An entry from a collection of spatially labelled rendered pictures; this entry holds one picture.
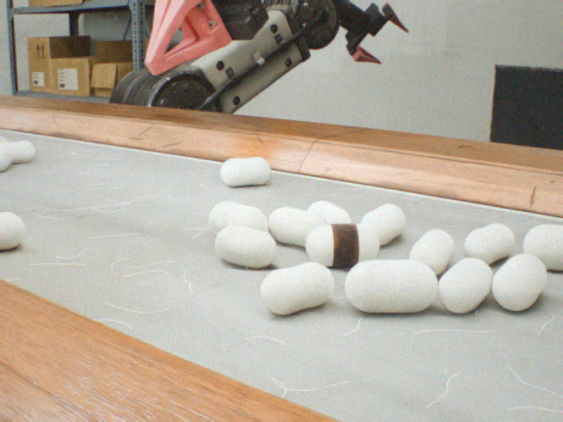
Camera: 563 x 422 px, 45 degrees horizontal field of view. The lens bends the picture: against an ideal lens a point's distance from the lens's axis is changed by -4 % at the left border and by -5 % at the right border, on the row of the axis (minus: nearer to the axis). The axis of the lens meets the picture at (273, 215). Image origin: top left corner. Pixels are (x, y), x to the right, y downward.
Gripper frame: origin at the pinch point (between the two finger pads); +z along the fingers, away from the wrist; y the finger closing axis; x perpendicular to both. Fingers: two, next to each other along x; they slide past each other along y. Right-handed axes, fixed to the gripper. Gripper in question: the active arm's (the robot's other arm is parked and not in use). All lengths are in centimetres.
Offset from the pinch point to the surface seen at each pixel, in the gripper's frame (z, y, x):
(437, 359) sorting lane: 21.1, 34.9, -5.4
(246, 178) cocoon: 7.8, 12.7, 3.9
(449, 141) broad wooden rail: -4.2, 21.3, 11.9
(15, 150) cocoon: 11.0, -9.0, -0.3
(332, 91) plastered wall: -140, -114, 140
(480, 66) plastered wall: -145, -49, 129
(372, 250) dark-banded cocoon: 15.2, 28.3, -2.0
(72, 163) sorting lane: 9.1, -5.9, 3.2
